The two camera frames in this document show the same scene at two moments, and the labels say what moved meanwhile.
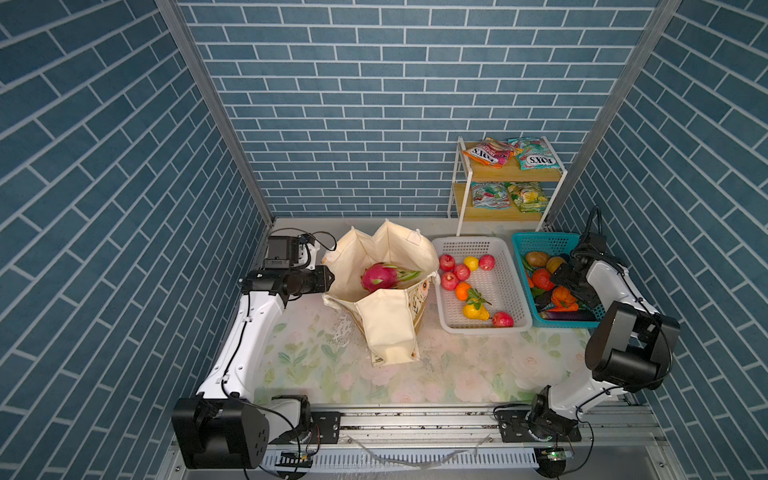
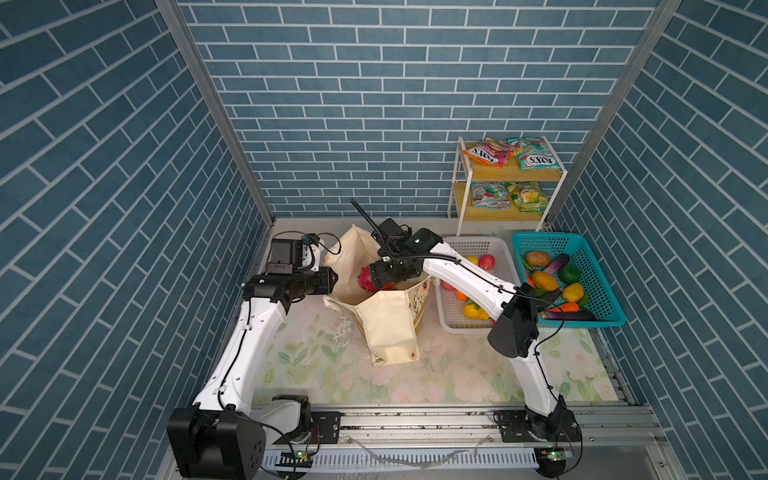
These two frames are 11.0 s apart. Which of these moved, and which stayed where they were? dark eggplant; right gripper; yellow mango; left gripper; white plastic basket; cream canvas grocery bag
Moved: yellow mango; right gripper
Stayed: cream canvas grocery bag; left gripper; white plastic basket; dark eggplant
